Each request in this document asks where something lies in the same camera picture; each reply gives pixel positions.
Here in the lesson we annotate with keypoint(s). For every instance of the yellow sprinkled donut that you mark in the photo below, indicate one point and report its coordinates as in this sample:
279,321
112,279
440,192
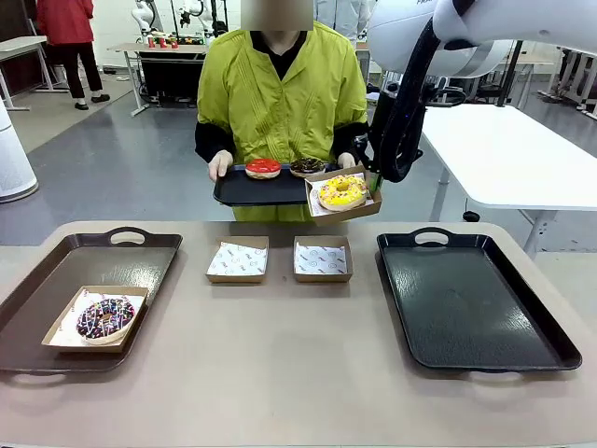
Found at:
333,198

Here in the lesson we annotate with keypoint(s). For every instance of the person in yellow-green jacket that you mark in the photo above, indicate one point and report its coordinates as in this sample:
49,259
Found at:
280,93

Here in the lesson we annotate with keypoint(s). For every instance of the person's left forearm black sleeve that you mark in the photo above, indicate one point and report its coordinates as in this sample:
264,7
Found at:
347,140

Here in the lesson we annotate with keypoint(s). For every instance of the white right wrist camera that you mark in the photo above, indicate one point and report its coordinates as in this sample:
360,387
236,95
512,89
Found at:
373,97

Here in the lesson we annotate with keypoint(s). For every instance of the white cylinder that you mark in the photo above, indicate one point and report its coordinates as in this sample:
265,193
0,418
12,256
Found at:
14,158

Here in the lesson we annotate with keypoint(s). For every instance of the red glazed donut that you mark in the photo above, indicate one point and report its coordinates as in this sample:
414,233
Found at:
263,167

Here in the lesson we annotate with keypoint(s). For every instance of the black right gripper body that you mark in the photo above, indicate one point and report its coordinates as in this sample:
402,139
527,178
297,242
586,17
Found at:
366,151

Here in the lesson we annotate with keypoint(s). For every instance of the black cabinet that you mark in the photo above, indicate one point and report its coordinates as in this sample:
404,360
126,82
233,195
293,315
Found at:
172,79

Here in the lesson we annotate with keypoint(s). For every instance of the person in grey jacket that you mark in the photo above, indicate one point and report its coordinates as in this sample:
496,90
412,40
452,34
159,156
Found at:
345,18

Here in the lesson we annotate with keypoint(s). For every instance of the black plastic tray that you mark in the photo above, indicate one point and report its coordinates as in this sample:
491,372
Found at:
466,303

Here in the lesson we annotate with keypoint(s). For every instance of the person's right forearm black sleeve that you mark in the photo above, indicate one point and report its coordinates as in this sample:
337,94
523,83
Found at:
210,142

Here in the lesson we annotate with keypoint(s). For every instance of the person's left hand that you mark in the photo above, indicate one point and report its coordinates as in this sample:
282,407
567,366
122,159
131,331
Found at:
346,161

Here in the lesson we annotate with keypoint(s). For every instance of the person's right hand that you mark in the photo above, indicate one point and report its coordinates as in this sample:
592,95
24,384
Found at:
219,162

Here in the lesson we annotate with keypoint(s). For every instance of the brown plastic tray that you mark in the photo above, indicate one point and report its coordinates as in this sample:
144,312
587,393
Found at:
140,266

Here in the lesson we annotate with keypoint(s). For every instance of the large white table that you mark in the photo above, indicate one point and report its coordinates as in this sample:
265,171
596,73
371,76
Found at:
513,154

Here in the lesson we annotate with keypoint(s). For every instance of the brown cardboard box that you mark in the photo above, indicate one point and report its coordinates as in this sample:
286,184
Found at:
345,218
322,279
84,349
235,280

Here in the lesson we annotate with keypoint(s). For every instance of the chocolate donut colourful sprinkles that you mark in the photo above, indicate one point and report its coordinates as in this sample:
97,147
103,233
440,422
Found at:
119,308

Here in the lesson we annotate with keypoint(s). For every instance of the black pole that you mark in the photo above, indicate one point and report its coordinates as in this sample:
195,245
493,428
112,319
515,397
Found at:
509,79

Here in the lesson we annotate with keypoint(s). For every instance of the white side table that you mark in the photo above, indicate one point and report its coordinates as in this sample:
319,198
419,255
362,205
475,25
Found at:
18,44

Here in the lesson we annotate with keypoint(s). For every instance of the light wooden table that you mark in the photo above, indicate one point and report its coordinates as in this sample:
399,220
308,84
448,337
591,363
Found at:
140,46

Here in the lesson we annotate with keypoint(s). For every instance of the white printed paper liner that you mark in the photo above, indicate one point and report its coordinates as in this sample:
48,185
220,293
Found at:
238,259
315,198
322,259
135,301

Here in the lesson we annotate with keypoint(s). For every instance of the person in red jacket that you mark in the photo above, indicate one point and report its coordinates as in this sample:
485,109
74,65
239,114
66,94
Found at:
65,18

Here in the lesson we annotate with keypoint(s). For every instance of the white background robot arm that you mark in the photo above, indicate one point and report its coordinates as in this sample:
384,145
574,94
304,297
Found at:
144,18

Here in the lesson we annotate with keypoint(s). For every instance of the dark navy serving tray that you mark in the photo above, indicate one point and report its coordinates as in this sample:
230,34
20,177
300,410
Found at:
261,190

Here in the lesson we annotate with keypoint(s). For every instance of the chocolate donut orange sprinkles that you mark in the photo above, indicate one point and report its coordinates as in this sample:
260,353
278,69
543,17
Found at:
308,165

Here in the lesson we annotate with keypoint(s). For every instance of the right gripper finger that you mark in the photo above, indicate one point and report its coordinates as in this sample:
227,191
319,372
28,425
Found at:
379,181
372,181

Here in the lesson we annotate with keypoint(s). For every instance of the small black floor object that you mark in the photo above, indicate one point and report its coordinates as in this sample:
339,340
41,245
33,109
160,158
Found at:
471,216

